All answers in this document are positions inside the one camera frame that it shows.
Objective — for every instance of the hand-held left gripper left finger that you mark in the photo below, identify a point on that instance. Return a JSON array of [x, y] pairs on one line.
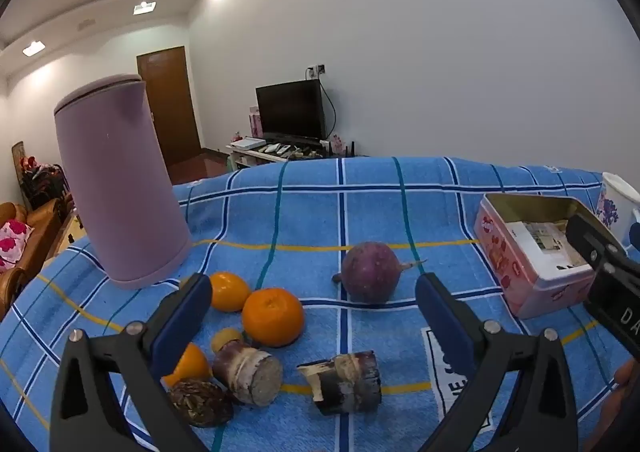
[[186, 317]]

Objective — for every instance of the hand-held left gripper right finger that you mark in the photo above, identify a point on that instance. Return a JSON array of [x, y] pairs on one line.
[[440, 314]]

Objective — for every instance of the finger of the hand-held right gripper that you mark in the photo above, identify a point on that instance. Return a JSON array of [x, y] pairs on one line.
[[595, 244]]

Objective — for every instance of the brown longan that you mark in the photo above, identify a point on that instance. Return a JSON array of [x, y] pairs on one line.
[[225, 339]]

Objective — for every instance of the round purple passion fruit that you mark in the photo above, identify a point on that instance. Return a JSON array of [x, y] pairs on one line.
[[370, 272]]

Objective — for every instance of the pink tin box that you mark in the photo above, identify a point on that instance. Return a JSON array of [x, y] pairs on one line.
[[505, 262]]

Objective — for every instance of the large mandarin orange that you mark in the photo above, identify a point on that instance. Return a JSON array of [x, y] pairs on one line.
[[272, 317]]

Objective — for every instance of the sugarcane piece with peeling bark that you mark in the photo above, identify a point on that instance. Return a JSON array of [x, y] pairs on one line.
[[350, 382]]

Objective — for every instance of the person's right hand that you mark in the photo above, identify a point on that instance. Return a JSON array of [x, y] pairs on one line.
[[612, 422]]

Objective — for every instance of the white floral mug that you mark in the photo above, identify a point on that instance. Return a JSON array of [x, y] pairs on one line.
[[612, 212]]

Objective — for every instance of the purple kettle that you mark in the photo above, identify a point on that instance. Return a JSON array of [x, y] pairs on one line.
[[120, 182]]

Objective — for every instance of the blue plaid blanket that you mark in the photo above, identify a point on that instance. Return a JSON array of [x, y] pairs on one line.
[[310, 212]]

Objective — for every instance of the brown leather sofa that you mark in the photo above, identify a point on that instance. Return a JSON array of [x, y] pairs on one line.
[[35, 237]]

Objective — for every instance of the white television stand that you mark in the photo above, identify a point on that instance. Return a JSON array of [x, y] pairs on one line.
[[250, 155]]

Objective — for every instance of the flat white box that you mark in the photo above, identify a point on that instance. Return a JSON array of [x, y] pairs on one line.
[[247, 141]]

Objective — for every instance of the black router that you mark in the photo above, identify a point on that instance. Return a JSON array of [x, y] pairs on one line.
[[348, 151]]

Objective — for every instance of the pink floral cushion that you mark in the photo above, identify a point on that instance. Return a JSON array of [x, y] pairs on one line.
[[12, 242]]

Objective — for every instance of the pink floral ornament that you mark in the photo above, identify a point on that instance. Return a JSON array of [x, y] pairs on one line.
[[338, 144]]

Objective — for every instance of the pink carton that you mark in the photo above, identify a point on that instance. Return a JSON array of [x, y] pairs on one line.
[[255, 122]]

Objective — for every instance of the brown wooden door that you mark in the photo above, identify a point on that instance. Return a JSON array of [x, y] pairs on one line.
[[167, 101]]

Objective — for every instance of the black television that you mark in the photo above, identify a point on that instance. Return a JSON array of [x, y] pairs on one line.
[[290, 109]]

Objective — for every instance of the square ceiling light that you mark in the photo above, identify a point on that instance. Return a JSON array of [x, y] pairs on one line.
[[33, 48], [145, 7]]

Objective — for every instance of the wall power outlet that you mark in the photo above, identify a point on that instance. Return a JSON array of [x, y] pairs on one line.
[[316, 70]]

